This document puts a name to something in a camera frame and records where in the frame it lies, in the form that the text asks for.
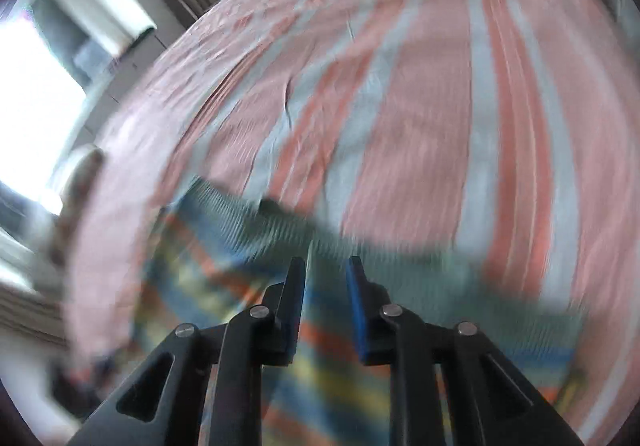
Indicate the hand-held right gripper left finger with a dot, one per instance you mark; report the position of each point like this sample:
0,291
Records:
298,291

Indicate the striped knit sweater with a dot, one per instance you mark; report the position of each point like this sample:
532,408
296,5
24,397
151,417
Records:
350,326

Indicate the pink striped bed sheet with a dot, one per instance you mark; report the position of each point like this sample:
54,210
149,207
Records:
380,91

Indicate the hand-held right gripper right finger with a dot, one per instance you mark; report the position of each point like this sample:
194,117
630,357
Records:
356,291

